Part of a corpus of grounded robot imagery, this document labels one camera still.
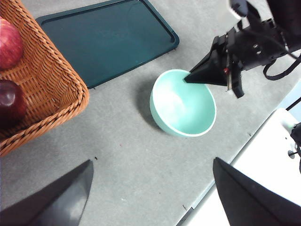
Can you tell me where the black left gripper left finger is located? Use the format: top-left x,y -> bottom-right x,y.
0,159 -> 94,226

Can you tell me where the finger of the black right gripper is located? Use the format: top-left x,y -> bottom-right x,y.
183,35 -> 230,87
227,54 -> 245,99

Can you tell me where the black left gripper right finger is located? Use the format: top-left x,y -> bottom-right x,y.
213,157 -> 301,226

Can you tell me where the teal ceramic bowl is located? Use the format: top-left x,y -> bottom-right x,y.
149,69 -> 217,138

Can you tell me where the dark rectangular tray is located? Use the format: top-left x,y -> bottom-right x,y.
35,0 -> 180,89

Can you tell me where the brown wicker basket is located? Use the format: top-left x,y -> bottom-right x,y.
0,0 -> 90,157

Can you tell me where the red apple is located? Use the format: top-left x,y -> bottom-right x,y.
0,18 -> 24,70

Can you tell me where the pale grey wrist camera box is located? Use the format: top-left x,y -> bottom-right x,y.
229,0 -> 249,21

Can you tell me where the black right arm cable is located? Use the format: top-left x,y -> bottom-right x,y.
262,53 -> 301,80

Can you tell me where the black cable bundle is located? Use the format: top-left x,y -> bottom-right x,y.
288,124 -> 301,174

